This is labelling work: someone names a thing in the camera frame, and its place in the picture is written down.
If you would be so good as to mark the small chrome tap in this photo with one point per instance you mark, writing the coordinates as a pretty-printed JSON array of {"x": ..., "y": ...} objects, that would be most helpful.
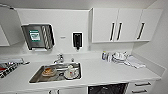
[{"x": 72, "y": 60}]

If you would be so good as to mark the stacked white dishes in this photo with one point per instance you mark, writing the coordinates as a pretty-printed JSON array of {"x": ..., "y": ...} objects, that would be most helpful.
[{"x": 120, "y": 56}]

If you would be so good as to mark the white cup on plate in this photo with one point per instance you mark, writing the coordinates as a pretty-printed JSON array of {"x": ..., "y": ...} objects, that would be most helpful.
[{"x": 70, "y": 71}]

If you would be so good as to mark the black wall appliance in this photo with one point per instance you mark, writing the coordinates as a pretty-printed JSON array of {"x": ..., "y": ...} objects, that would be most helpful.
[{"x": 77, "y": 40}]

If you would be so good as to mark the steel kitchen sink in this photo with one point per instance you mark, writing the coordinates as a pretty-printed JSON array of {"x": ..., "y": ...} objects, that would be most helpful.
[{"x": 56, "y": 73}]

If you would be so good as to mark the white folded towel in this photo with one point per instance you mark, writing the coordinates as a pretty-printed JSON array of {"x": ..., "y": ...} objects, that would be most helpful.
[{"x": 135, "y": 62}]

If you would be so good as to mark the bowl with orange food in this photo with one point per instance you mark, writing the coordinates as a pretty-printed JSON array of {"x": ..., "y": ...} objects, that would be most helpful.
[{"x": 48, "y": 71}]

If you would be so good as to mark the chrome faucet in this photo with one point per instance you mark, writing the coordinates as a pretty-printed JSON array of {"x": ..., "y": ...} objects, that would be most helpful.
[{"x": 59, "y": 59}]

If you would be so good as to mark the white base cabinets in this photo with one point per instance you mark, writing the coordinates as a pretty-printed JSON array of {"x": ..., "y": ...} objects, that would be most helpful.
[{"x": 143, "y": 87}]

